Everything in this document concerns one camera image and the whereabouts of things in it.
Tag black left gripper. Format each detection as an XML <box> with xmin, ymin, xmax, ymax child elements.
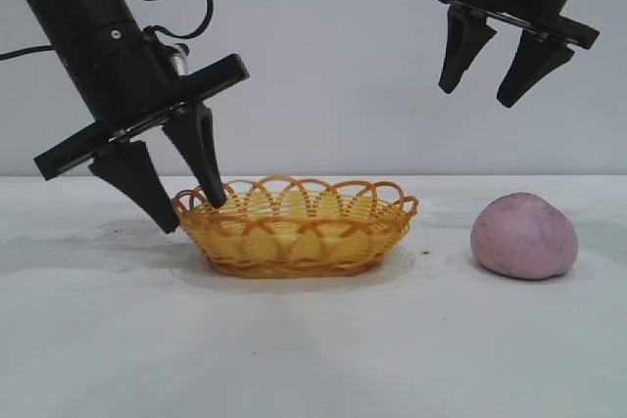
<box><xmin>32</xmin><ymin>20</ymin><xmax>252</xmax><ymax>235</ymax></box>

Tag yellow woven plastic basket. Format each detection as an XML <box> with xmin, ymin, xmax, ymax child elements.
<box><xmin>170</xmin><ymin>173</ymin><xmax>420</xmax><ymax>280</ymax></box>

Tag pink peach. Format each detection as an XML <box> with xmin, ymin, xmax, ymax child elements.
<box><xmin>469</xmin><ymin>193</ymin><xmax>580</xmax><ymax>282</ymax></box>

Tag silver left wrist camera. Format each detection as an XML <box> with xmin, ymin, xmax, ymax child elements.
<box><xmin>169</xmin><ymin>43</ymin><xmax>191</xmax><ymax>78</ymax></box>

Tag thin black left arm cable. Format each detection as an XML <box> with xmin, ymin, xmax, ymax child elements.
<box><xmin>0</xmin><ymin>45</ymin><xmax>56</xmax><ymax>63</ymax></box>

